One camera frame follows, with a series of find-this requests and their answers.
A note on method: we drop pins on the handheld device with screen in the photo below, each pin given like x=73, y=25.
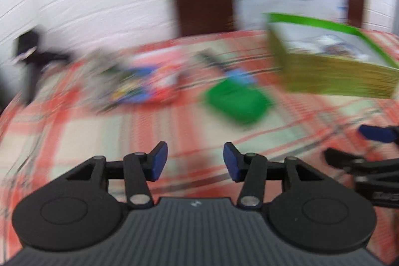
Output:
x=29, y=53

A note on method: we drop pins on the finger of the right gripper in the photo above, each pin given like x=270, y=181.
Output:
x=387, y=134

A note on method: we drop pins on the floral fabric pouch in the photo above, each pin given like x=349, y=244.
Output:
x=99, y=72

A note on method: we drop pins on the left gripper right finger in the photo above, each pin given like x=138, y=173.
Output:
x=249, y=168

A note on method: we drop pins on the green edged storage box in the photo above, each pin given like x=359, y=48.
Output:
x=323, y=57

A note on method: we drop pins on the green pouch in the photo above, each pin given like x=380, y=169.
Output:
x=241, y=103

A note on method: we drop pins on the plaid bed blanket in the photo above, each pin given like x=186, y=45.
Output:
x=61, y=129

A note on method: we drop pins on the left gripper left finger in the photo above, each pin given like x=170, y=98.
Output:
x=138, y=169

